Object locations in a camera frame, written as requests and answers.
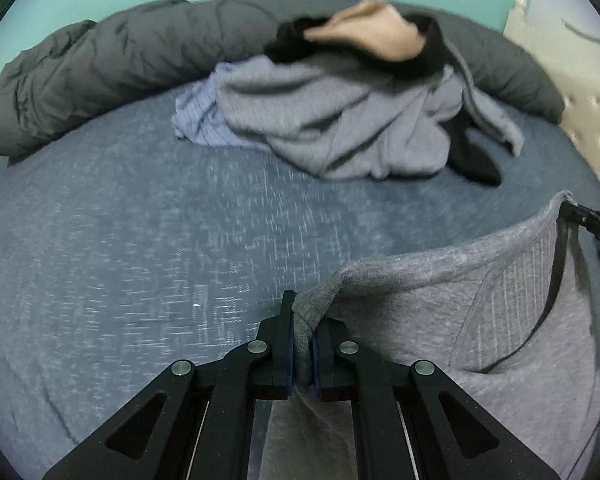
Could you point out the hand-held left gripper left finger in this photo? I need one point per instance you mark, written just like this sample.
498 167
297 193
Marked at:
280 360

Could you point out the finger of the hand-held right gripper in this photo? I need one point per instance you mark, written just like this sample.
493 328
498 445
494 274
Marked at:
592 220

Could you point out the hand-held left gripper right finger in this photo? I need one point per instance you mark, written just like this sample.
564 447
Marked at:
325 360

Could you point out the grey knit sweater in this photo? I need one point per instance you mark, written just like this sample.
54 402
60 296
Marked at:
430 310

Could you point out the cream tufted headboard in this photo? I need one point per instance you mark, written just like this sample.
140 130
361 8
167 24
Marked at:
580 85

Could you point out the blue bedsheet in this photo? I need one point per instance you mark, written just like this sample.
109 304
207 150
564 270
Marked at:
130 235

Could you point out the grey ribbed cardigan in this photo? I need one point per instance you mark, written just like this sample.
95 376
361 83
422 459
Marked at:
330 120

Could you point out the blue striped shirt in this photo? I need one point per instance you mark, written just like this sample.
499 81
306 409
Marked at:
200 115

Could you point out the black garment with beige lining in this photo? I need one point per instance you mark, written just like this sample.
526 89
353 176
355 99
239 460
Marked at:
380 30

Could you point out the dark grey duvet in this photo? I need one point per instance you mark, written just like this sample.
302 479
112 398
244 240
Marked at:
105 60

